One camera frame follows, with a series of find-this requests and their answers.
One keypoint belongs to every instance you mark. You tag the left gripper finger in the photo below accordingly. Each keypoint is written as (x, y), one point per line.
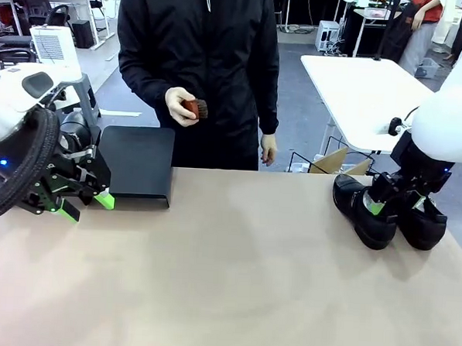
(47, 194)
(101, 178)

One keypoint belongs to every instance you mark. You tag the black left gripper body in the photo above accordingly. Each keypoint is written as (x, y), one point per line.
(68, 170)

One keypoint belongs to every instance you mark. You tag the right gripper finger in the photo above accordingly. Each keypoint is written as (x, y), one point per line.
(380, 208)
(419, 202)

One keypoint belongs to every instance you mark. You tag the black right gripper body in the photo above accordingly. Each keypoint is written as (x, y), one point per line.
(389, 187)

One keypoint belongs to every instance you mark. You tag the brown shoe brush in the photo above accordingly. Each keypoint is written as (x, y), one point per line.
(197, 108)

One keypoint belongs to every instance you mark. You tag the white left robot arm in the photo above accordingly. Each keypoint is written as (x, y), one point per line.
(6, 103)

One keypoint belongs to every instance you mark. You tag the person's left forearm black sleeve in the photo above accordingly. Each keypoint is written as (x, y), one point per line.
(269, 113)

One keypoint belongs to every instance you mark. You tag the person's right forearm black sleeve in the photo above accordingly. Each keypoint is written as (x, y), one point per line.
(143, 79)

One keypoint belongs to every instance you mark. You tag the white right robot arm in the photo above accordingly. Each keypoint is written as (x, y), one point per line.
(450, 126)

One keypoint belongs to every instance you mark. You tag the person's right hand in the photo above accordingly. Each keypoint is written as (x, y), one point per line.
(176, 104)

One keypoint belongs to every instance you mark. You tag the person's left hand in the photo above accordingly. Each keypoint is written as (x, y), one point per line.
(269, 149)

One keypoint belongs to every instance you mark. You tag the white paper shoe stuffing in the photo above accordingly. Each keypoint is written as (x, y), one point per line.
(367, 199)

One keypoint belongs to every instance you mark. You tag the brown cardboard panel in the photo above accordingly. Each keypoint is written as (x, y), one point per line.
(361, 170)
(330, 162)

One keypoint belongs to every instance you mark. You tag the grey step stool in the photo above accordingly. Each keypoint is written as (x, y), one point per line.
(84, 95)

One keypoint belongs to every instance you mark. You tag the white table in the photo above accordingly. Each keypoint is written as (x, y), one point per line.
(359, 94)

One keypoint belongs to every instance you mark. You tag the white air purifier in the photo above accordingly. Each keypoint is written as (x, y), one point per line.
(55, 51)

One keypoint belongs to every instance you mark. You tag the clear plastic storage box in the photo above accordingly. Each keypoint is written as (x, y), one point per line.
(428, 68)

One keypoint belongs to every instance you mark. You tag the black office chair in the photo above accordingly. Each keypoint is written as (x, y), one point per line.
(9, 47)
(38, 4)

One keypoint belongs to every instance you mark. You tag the black computer tower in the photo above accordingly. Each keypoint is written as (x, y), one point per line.
(83, 33)

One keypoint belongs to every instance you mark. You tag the person's torso black jacket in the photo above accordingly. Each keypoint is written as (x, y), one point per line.
(205, 63)

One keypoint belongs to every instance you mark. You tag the bystander in red shirt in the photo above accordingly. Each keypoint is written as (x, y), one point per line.
(420, 32)

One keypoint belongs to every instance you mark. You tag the white computer tower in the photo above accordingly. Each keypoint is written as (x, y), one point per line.
(329, 36)

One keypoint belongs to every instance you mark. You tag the dark desk white legs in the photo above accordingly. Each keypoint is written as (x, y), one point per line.
(375, 14)

